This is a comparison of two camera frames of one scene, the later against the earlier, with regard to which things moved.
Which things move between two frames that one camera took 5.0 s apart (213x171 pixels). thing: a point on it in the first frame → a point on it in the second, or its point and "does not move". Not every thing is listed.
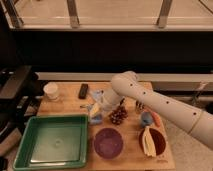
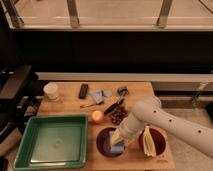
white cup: [51, 89] does not move
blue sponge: [96, 119] → [115, 148]
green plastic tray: [51, 142] does not move
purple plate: [108, 143] does not move
